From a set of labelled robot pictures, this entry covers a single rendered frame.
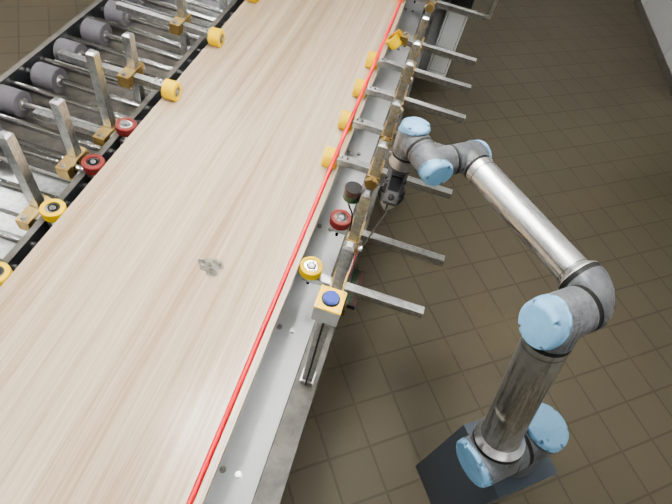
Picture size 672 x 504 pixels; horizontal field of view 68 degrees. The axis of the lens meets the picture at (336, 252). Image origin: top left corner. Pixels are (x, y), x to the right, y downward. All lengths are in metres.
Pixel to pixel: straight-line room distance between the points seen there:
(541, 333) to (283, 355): 0.96
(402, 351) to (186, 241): 1.35
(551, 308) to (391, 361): 1.51
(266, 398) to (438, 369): 1.15
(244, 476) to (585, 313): 1.09
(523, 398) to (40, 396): 1.25
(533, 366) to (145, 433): 0.99
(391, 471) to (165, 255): 1.38
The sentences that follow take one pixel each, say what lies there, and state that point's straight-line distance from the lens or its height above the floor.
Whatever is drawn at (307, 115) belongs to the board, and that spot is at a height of 0.90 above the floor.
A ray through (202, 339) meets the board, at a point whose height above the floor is 0.90.
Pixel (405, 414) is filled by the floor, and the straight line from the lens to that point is 2.52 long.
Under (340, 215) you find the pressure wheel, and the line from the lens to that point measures 1.84.
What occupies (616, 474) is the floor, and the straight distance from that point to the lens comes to 2.91.
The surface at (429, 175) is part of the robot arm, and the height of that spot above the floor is 1.33.
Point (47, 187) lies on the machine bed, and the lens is 2.26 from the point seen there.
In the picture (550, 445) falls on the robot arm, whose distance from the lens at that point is 1.71.
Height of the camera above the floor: 2.28
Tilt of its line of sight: 53 degrees down
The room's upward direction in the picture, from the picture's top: 15 degrees clockwise
